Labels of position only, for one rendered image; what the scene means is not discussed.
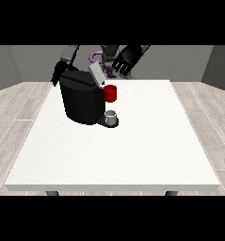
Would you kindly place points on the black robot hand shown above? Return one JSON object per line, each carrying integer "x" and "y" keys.
{"x": 127, "y": 61}
{"x": 58, "y": 71}

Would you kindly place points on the black coffee machine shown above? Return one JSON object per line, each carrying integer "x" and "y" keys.
{"x": 81, "y": 99}

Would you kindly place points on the dark table leg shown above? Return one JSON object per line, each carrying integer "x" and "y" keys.
{"x": 171, "y": 193}
{"x": 52, "y": 193}

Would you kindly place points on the pale grey machine lid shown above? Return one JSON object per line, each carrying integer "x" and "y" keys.
{"x": 96, "y": 72}

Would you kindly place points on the red pod holder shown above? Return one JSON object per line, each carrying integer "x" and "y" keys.
{"x": 110, "y": 93}

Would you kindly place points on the grey robot trunk purple rings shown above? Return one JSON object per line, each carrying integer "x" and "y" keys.
{"x": 105, "y": 58}

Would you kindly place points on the small grey cup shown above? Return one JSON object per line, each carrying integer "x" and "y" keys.
{"x": 111, "y": 116}

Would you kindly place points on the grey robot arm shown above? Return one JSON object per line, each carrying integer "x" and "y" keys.
{"x": 69, "y": 53}
{"x": 143, "y": 48}

